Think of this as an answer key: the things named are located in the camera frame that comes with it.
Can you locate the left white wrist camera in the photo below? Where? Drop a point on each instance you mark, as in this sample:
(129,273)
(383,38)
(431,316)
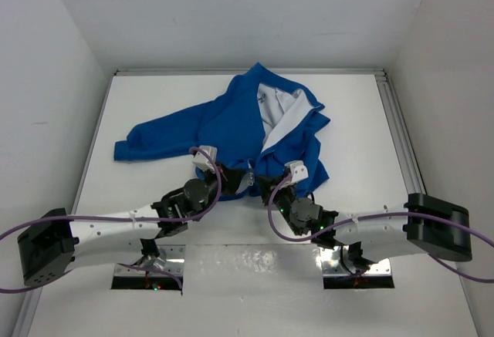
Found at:
(204,158)

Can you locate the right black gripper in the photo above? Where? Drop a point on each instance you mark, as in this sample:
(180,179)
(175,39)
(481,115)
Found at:
(268,185)

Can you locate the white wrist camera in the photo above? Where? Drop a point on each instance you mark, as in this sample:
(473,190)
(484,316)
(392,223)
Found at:
(297,171)
(204,158)

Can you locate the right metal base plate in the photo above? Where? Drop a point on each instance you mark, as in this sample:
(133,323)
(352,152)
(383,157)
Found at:
(335,263)

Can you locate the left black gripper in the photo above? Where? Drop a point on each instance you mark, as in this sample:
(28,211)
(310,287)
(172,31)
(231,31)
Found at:
(230,178)

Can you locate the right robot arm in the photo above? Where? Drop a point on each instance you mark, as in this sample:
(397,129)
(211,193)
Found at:
(424,225)

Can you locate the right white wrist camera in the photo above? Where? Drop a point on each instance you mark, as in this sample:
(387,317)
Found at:
(297,171)

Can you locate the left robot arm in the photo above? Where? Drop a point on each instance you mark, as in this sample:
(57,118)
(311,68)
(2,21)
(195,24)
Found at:
(57,243)

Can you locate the silver zipper pull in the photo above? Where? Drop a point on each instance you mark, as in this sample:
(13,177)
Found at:
(250,174)

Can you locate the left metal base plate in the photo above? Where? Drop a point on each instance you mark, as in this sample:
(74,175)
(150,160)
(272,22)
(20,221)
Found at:
(169,259)

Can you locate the blue zip jacket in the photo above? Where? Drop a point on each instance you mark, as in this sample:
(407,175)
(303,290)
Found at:
(261,117)

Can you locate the metal base plate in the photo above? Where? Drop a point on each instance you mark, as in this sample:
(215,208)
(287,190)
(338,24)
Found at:
(335,263)
(169,259)

